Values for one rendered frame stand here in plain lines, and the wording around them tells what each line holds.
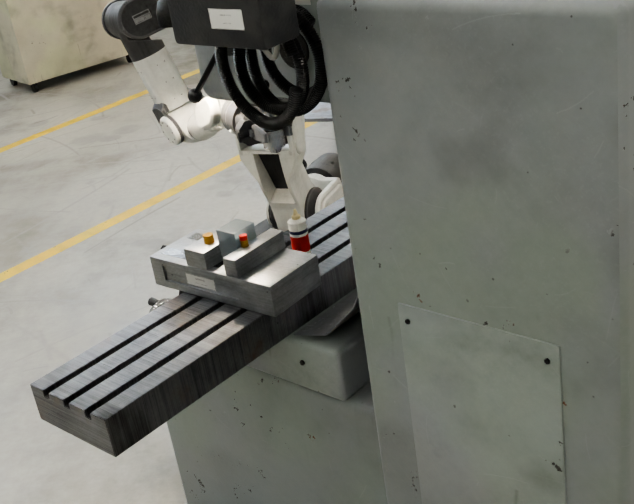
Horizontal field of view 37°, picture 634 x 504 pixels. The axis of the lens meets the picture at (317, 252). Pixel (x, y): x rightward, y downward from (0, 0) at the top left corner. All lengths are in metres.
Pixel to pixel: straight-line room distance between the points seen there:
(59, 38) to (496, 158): 6.92
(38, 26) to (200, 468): 5.91
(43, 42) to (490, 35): 6.90
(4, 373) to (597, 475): 2.77
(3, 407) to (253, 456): 1.58
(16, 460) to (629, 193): 2.50
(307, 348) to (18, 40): 6.28
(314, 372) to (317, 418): 0.13
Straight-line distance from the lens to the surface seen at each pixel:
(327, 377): 1.95
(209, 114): 2.17
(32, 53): 8.06
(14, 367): 3.96
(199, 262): 1.98
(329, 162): 3.15
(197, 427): 2.44
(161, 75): 2.41
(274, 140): 1.99
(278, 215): 2.95
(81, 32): 8.21
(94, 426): 1.75
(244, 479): 2.41
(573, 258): 1.39
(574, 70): 1.29
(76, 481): 3.21
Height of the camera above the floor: 1.84
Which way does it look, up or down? 25 degrees down
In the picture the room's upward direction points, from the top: 9 degrees counter-clockwise
